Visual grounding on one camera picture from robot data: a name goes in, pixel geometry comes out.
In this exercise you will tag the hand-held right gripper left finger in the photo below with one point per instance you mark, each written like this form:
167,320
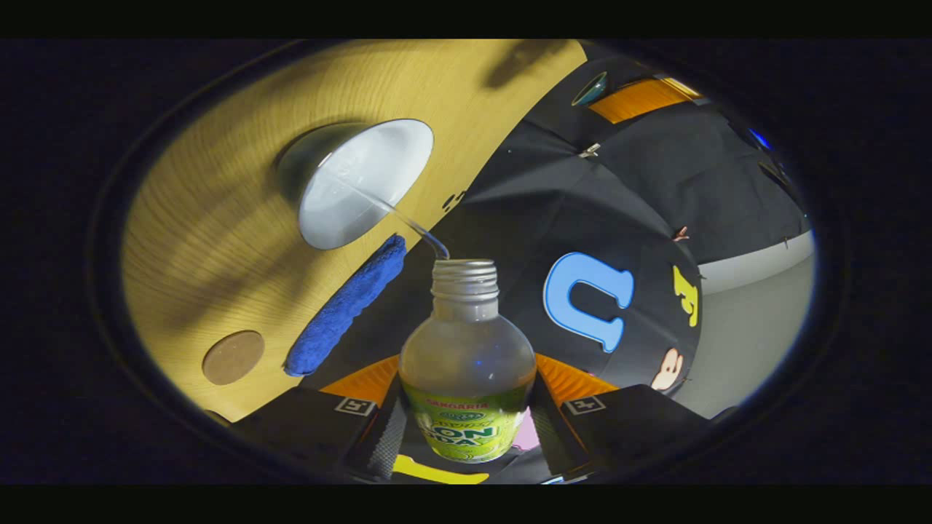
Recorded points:
378,444

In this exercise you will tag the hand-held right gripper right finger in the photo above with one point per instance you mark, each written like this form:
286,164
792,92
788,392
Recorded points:
553,437

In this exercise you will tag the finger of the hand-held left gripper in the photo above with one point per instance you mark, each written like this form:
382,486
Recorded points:
684,87
633,100

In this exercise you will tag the teal teacup lid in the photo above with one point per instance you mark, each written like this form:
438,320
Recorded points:
590,89

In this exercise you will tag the silver water bottle green label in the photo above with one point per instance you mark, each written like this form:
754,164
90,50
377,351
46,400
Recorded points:
466,349

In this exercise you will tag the brown round coaster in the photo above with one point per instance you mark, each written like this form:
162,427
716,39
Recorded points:
233,358

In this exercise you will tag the white teacup with teal outside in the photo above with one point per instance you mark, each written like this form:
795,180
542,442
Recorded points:
364,182

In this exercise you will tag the silver cloth clip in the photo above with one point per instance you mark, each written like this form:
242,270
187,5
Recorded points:
590,151

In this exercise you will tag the black backdrop cloth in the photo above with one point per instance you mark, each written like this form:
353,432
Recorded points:
582,204

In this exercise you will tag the blue towel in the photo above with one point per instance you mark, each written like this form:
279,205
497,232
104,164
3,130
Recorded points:
342,309

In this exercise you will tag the copper cloth clip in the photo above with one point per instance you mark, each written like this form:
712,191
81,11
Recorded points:
680,233

